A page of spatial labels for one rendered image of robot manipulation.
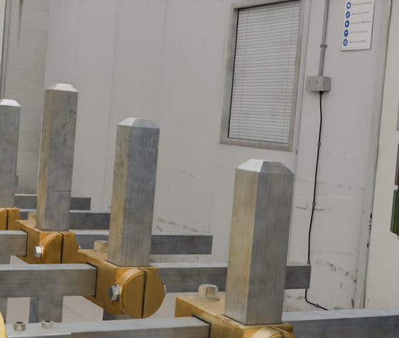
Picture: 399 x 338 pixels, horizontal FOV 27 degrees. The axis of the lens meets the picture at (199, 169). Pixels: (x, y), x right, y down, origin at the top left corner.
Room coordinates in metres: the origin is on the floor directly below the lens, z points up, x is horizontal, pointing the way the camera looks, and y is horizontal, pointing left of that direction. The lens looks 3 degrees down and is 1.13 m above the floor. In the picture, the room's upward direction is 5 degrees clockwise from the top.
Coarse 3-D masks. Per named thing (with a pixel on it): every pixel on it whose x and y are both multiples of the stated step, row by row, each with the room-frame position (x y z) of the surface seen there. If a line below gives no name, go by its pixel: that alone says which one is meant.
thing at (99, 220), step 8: (24, 216) 1.38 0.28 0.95; (72, 216) 1.43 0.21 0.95; (80, 216) 1.43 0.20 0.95; (88, 216) 1.44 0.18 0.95; (96, 216) 1.45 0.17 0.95; (104, 216) 1.45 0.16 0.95; (72, 224) 1.43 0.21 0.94; (80, 224) 1.43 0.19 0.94; (88, 224) 1.44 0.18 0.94; (96, 224) 1.45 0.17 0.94; (104, 224) 1.45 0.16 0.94
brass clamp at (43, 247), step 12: (24, 228) 1.14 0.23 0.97; (36, 228) 1.12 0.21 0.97; (36, 240) 1.10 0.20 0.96; (48, 240) 1.07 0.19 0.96; (60, 240) 1.08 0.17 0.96; (72, 240) 1.09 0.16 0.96; (36, 252) 1.07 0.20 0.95; (48, 252) 1.07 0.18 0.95; (60, 252) 1.08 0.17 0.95; (72, 252) 1.09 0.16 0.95
